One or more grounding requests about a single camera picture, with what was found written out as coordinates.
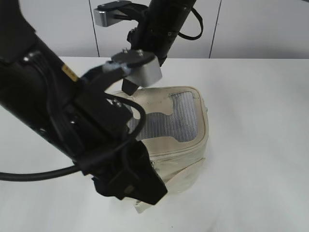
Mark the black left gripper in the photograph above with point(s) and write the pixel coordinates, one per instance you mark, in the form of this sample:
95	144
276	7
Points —
103	132

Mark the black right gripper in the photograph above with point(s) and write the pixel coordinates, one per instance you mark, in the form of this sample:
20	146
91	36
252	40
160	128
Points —
140	38

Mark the cream fabric zipper bag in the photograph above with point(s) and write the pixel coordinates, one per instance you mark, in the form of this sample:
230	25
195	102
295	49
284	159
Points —
175	133

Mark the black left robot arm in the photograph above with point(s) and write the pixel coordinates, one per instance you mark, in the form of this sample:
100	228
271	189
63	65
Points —
36	86

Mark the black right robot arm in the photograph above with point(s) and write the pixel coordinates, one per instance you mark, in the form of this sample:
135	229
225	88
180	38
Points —
159	26

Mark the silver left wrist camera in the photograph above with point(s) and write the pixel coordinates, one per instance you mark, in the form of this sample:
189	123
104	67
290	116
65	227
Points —
140	67

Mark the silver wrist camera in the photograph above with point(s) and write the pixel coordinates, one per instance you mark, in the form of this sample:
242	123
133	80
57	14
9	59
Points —
111	13
140	67

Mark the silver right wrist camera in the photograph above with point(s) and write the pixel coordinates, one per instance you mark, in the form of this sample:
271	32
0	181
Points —
111	13

